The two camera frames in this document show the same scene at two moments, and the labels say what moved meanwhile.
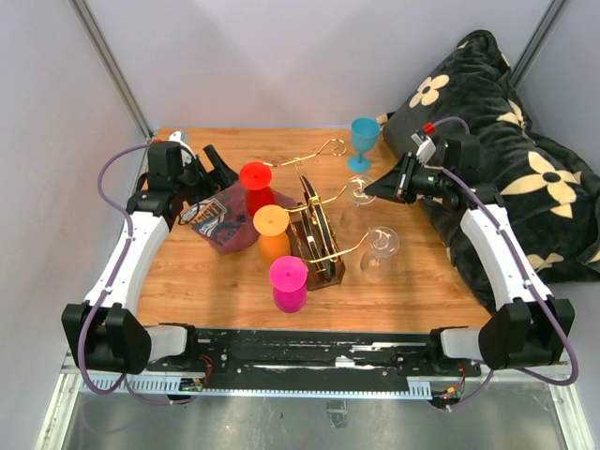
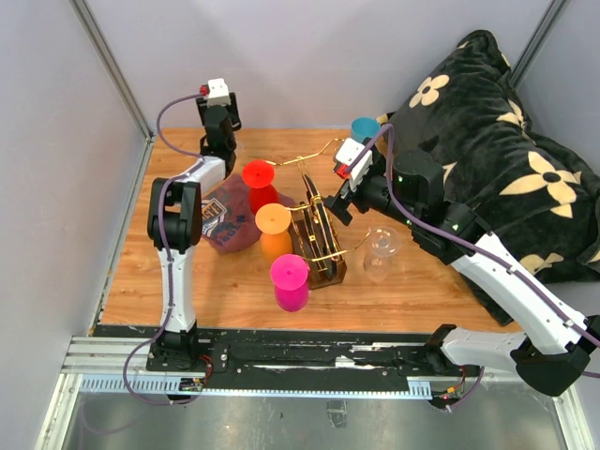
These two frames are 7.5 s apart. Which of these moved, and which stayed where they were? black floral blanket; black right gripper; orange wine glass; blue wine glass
Moved: black right gripper
Stayed: orange wine glass; blue wine glass; black floral blanket
